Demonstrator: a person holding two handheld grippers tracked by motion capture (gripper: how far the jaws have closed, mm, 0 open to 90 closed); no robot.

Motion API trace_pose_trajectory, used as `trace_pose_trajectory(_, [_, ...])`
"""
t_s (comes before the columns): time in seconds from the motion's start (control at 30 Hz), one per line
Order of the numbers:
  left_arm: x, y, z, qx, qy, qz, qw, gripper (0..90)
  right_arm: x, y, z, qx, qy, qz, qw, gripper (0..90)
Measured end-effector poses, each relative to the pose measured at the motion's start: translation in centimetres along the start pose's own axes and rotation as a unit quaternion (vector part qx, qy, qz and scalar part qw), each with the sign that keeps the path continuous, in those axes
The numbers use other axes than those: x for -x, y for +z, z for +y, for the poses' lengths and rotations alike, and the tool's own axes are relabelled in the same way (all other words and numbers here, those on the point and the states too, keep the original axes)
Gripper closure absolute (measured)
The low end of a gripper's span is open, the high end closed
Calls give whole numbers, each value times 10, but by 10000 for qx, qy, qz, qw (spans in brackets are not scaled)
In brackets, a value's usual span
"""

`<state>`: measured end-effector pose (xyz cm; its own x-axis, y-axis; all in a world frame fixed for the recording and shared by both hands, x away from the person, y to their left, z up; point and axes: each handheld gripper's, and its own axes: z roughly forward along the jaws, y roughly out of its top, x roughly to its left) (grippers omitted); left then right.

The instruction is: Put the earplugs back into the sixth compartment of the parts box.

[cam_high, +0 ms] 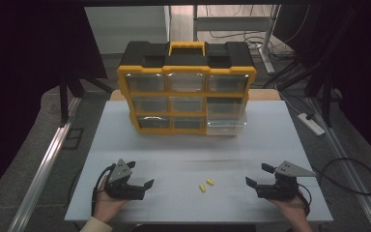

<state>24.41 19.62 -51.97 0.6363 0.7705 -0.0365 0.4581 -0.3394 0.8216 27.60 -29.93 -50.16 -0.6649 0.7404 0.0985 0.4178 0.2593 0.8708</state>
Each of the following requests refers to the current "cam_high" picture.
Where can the person's left hand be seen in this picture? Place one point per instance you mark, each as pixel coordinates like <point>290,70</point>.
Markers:
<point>106,208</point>

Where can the aluminium floor rail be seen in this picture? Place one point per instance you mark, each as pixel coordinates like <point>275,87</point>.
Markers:
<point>351,167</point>
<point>42,174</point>

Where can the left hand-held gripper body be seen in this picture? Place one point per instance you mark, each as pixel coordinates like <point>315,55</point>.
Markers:
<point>119,187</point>

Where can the clear pulled-out drawer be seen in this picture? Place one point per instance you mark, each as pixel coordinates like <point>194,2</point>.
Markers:
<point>227,127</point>

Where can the black stand legs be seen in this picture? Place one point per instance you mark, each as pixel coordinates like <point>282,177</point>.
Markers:
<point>65,100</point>

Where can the wooden table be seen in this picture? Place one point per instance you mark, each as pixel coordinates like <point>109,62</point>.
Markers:
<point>264,94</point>

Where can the yellow black drawer organizer box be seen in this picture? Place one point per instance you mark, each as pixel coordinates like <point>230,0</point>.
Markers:
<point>186,58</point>

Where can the white desk frame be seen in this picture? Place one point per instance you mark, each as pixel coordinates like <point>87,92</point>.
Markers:
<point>232,23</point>

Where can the white power strip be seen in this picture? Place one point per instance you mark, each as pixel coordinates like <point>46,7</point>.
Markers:
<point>311,124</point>

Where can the dark curtain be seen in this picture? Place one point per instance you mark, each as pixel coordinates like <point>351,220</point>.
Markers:
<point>19,80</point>
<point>357,64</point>

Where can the person's right hand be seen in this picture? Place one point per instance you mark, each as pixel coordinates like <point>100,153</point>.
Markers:
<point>294,209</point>

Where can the set of clear closed drawers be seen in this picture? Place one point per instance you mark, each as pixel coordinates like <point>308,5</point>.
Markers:
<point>186,82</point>

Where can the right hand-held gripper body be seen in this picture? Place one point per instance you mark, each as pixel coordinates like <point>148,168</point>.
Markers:
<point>278,190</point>

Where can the small yellow plug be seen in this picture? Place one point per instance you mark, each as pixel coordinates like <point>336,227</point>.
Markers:
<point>202,188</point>
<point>210,182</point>

